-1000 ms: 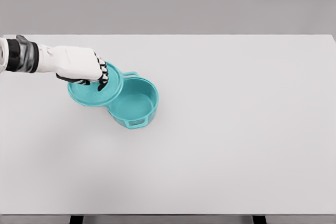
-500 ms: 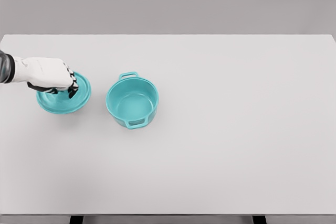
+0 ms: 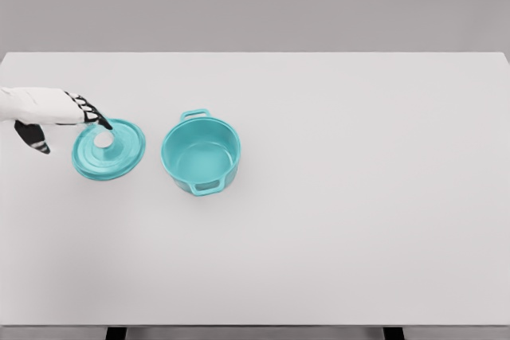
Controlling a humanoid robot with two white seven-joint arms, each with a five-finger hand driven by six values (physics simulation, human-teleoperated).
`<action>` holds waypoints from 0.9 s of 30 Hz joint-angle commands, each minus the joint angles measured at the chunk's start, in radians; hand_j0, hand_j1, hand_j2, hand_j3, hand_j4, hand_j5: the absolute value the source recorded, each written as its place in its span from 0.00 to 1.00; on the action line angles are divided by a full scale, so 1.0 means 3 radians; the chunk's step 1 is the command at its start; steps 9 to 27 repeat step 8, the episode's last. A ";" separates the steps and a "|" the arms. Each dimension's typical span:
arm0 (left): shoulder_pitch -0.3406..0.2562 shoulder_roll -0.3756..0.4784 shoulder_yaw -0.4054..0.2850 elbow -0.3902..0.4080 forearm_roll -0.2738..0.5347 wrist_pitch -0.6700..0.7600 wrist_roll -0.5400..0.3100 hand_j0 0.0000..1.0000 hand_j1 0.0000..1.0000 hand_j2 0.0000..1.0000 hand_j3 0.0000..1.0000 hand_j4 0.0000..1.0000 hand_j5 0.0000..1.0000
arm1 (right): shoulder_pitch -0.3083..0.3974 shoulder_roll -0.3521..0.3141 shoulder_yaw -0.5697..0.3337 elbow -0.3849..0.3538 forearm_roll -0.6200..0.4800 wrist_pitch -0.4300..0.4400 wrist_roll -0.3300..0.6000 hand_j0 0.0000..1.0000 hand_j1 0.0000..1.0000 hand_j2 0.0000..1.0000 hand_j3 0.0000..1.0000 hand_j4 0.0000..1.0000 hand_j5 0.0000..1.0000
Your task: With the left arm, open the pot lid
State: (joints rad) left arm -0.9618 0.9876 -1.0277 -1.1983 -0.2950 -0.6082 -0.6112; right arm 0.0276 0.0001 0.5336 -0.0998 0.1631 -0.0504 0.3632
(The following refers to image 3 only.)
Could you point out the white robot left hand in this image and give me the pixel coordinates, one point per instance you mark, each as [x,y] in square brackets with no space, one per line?
[48,106]

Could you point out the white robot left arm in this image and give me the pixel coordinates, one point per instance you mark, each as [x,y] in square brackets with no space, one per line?
[7,104]

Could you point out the teal pot lid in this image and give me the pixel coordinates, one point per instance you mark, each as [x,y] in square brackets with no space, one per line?
[119,157]

